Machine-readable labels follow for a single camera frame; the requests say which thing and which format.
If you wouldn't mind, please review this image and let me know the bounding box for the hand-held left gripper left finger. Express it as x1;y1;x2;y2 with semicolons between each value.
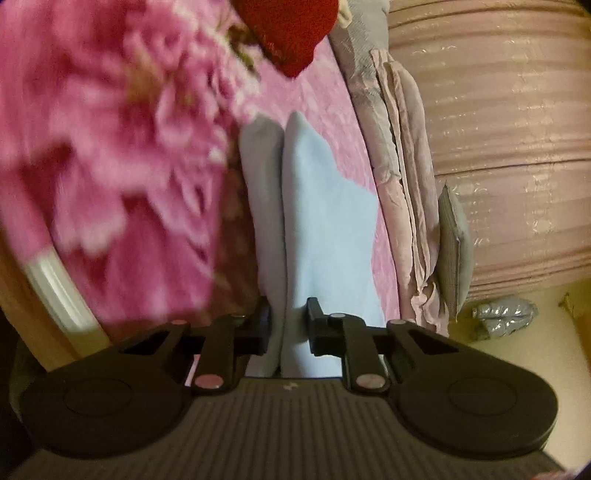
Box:
117;295;273;395

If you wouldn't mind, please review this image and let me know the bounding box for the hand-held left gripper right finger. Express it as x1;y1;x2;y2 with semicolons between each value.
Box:
307;298;467;395

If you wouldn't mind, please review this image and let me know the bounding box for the light blue sweatshirt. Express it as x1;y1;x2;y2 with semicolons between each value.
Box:
238;111;386;379

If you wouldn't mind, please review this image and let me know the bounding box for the grey pillow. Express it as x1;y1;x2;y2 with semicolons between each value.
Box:
436;181;475;320

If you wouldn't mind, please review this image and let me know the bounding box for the silver crumpled bag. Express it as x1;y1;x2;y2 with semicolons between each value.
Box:
472;298;539;342

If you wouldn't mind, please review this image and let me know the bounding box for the pink floral blanket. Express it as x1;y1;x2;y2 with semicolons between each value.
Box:
0;0;402;352

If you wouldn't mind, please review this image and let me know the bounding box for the grey lilac duvet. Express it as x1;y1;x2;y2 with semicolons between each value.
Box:
328;0;402;185

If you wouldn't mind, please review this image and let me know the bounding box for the pink curtain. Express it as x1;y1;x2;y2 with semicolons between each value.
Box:
388;0;591;301

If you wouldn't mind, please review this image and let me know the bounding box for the dark red knitted garment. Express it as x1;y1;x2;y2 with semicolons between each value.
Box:
228;0;340;78

